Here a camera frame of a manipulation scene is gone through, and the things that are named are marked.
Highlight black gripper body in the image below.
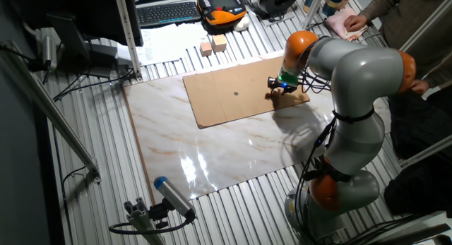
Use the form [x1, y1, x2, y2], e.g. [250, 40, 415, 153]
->
[273, 76, 299, 95]

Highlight person right hand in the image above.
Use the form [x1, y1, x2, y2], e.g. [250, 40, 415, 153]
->
[344, 14, 368, 32]

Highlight black strap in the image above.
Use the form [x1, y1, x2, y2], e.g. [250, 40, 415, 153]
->
[331, 107, 375, 125]

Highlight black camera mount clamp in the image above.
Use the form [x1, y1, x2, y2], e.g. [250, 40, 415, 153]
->
[148, 198, 171, 230]

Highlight aluminium profile post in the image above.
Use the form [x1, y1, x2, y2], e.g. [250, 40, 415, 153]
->
[302, 0, 328, 30]
[113, 0, 143, 82]

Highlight left forearm brown sleeve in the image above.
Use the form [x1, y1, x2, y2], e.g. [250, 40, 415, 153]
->
[425, 52, 452, 89]

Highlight black keyboard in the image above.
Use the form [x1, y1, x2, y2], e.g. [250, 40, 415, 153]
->
[136, 1, 202, 29]

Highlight short aluminium profile stub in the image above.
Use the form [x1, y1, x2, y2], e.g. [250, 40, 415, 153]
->
[123, 197, 167, 245]

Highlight right forearm brown sleeve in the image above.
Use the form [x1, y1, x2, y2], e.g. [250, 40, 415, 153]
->
[359, 0, 402, 23]

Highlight black monitor stand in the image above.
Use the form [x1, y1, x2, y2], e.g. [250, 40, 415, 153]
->
[45, 13, 121, 79]

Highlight black monitor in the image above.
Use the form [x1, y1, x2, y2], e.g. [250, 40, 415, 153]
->
[10, 0, 144, 48]

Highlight large light wooden cube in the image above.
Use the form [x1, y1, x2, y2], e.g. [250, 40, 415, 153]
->
[210, 34, 228, 54]

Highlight black table cables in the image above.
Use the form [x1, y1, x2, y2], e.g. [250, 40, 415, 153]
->
[52, 67, 136, 102]

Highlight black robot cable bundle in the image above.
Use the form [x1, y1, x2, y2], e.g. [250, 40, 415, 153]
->
[295, 35, 336, 244]

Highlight brown cardboard sheet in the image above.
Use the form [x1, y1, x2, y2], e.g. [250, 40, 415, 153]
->
[182, 55, 311, 129]

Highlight person in brown sweater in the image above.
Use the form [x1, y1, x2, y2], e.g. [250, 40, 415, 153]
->
[383, 0, 452, 78]

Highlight white paper sheet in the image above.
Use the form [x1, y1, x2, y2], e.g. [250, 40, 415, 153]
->
[116, 21, 213, 66]

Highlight pink cloth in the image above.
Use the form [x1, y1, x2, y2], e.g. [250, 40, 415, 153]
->
[325, 7, 370, 41]

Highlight black floor cables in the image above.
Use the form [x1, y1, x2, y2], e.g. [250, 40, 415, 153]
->
[338, 213, 430, 245]

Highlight marble pattern board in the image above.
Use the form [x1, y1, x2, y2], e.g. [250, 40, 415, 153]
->
[122, 53, 392, 203]

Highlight orange and black teach pendant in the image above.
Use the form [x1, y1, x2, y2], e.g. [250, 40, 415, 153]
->
[196, 0, 247, 36]

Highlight pinkish wooden cube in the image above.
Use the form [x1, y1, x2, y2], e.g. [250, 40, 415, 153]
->
[199, 41, 213, 57]

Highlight thin black cable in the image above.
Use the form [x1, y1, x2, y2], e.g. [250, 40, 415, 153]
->
[61, 165, 88, 245]

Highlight person left hand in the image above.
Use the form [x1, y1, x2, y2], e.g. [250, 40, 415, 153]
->
[410, 78, 431, 96]

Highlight dark blue cup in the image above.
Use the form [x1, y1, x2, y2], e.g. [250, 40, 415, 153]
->
[321, 0, 343, 17]

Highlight black camera cable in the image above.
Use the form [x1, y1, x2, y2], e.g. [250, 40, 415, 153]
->
[108, 211, 197, 236]

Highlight grey camera with blue cap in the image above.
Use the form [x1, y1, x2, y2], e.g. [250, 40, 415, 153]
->
[153, 176, 197, 221]

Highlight silver cylindrical camera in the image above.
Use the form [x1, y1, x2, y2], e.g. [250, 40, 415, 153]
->
[28, 35, 58, 72]

